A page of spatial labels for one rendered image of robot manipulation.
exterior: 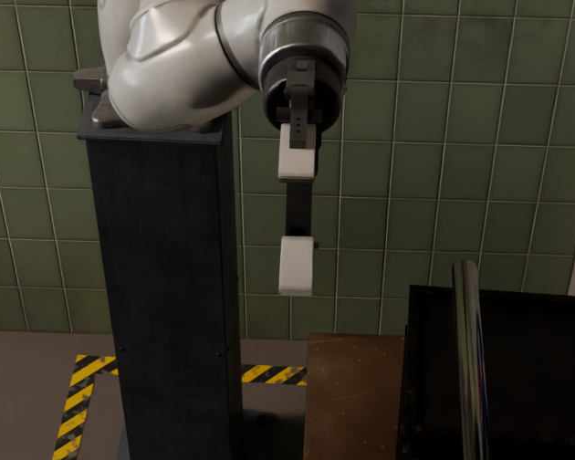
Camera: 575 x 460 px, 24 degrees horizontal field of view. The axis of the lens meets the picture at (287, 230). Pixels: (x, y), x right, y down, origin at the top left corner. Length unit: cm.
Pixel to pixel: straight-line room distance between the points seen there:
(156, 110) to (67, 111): 121
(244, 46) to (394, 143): 127
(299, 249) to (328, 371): 101
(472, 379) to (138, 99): 47
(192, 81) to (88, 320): 170
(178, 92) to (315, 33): 19
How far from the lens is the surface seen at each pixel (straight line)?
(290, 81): 115
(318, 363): 223
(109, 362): 301
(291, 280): 119
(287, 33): 130
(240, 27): 137
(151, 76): 141
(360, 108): 255
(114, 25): 194
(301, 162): 110
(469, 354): 148
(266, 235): 279
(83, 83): 208
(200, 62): 139
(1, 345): 309
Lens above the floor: 229
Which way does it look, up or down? 44 degrees down
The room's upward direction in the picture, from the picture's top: straight up
